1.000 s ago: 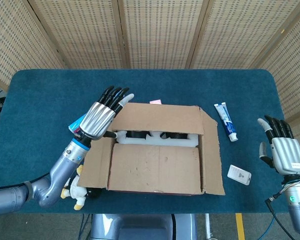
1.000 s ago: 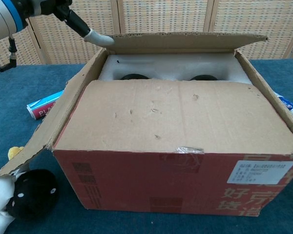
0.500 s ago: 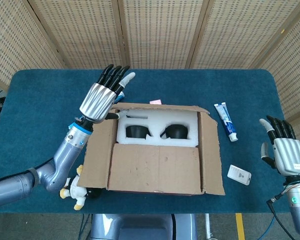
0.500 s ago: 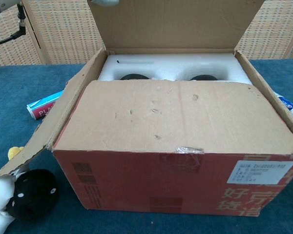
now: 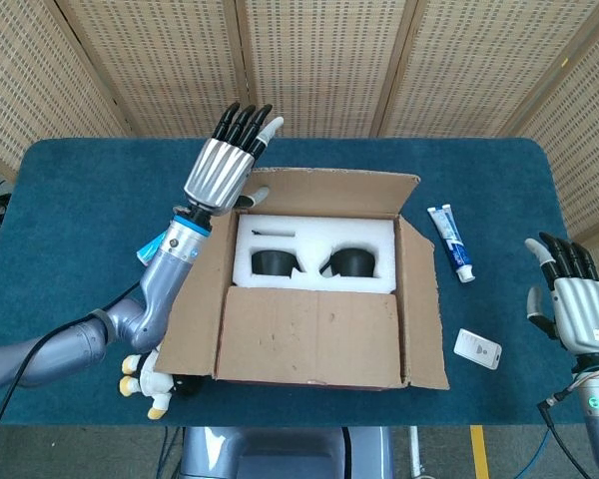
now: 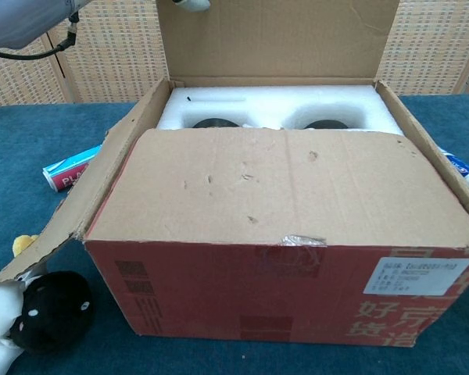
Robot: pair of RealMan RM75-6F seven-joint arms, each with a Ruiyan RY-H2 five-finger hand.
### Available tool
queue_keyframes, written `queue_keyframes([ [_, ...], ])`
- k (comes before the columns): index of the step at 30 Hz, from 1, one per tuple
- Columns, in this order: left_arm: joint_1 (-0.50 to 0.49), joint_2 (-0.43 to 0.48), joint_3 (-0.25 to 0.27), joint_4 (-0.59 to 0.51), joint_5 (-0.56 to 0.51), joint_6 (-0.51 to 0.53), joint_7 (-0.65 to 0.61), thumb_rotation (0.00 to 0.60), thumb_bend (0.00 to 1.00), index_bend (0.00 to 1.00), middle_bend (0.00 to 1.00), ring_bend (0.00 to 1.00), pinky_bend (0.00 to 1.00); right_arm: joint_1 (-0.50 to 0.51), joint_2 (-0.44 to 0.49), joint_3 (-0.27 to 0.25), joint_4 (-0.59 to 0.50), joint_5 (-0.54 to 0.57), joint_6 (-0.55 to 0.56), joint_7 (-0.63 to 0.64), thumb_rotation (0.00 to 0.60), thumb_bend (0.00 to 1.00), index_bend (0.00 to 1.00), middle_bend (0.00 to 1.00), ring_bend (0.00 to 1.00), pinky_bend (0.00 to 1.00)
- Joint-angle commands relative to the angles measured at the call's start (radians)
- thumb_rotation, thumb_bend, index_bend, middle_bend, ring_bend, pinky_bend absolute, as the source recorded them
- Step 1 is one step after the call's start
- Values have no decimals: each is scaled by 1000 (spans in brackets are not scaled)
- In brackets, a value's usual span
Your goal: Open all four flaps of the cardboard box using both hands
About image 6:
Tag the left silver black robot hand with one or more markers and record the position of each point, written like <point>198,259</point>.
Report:
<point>193,4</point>

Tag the red cardboard shipping box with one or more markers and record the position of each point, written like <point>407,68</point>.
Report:
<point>277,187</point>

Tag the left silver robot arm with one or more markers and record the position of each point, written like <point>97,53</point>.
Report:
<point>15,23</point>

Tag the blue red plastic wrap box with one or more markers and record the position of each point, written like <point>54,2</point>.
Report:
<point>66,172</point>

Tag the woven wooden folding screen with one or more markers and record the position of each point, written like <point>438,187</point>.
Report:
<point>113,58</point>

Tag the white foam packing insert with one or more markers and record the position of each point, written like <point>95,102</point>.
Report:
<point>266,101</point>

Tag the black round packed item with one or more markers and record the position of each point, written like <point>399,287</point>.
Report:
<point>327,124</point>
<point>215,123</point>

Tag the blue table carpet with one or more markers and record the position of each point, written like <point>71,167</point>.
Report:
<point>23,136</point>

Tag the white blue toothpaste tube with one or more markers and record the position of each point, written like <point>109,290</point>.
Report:
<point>463,170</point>

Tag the black white plush doll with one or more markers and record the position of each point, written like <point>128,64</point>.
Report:
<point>54,312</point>

